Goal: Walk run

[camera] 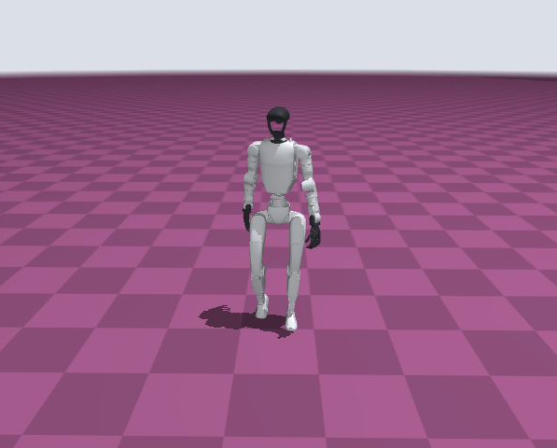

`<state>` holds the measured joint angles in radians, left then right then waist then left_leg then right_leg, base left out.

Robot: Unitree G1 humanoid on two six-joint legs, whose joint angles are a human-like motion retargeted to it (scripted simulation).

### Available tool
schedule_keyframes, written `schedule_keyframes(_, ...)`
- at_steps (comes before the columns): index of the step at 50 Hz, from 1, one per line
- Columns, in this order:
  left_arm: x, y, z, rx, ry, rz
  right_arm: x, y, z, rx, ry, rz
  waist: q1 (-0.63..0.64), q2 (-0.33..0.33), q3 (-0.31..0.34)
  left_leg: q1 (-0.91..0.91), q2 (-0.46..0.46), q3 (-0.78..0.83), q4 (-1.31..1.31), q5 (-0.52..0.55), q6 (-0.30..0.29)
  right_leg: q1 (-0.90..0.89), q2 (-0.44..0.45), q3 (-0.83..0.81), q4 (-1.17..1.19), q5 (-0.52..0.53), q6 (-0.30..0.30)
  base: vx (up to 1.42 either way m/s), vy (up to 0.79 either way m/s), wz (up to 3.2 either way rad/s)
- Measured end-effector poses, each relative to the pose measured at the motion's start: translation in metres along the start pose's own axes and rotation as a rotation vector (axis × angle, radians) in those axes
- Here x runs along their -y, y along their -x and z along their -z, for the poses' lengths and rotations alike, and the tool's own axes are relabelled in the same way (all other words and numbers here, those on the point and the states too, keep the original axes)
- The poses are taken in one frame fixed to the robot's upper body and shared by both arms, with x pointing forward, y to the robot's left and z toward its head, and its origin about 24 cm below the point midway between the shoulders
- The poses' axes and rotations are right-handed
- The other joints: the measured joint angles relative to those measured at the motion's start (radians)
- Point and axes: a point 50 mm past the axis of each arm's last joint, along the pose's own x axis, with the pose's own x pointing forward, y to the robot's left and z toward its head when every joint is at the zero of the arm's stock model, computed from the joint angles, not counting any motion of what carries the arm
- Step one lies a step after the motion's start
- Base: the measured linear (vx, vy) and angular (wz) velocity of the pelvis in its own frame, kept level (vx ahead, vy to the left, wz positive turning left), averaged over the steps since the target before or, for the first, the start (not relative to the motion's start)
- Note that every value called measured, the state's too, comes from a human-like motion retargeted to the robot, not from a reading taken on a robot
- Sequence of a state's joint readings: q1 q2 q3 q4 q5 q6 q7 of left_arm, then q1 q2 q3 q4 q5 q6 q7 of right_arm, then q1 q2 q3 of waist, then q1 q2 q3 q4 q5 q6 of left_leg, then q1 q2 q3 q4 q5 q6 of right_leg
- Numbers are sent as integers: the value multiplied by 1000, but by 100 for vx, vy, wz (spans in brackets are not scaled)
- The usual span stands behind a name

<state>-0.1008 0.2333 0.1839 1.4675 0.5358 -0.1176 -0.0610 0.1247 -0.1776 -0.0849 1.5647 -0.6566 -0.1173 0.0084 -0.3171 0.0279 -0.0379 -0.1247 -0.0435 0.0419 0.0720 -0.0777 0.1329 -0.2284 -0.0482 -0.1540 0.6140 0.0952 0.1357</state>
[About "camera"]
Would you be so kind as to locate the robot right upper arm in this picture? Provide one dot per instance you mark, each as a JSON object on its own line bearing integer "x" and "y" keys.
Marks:
{"x": 252, "y": 163}

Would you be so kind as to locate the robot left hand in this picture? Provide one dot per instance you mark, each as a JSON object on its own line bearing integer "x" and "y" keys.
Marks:
{"x": 315, "y": 234}

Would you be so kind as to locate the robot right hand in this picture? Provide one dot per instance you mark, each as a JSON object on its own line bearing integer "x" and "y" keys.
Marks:
{"x": 246, "y": 215}

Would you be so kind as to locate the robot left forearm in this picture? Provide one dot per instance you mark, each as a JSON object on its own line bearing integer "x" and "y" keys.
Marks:
{"x": 313, "y": 207}

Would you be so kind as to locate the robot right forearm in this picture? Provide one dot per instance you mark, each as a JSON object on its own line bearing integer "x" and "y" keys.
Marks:
{"x": 248, "y": 194}

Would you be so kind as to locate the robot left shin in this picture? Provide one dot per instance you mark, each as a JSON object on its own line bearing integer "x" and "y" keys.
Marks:
{"x": 292, "y": 290}

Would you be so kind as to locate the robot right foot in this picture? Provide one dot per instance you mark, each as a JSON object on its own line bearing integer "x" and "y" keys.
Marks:
{"x": 262, "y": 310}

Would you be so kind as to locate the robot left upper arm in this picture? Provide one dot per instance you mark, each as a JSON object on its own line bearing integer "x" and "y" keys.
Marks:
{"x": 305, "y": 155}

